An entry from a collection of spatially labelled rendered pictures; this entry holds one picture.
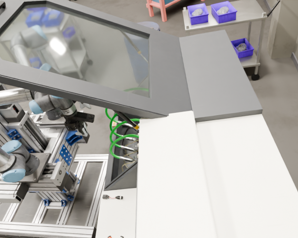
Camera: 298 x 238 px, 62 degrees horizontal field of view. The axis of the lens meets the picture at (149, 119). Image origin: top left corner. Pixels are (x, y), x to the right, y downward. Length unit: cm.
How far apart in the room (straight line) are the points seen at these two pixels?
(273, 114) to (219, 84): 205
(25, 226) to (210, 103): 209
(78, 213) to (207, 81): 176
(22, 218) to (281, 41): 377
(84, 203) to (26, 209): 59
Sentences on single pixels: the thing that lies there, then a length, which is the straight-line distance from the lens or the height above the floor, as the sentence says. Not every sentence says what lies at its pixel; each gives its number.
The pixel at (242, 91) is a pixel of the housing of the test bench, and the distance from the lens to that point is 117.
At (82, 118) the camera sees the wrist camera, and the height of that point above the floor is 140.
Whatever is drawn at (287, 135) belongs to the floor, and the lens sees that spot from 303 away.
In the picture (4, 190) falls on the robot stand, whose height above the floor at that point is 94.
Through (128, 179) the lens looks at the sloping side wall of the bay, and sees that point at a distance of 143.
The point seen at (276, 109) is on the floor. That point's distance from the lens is 329.
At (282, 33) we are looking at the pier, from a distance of 392.
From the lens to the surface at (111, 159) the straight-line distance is 170.
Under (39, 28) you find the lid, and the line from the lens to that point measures 132.
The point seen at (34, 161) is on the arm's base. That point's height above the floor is 108.
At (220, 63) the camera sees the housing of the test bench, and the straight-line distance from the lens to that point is 134.
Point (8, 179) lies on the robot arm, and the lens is 162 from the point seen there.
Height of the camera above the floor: 226
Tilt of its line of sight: 45 degrees down
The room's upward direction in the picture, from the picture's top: 15 degrees counter-clockwise
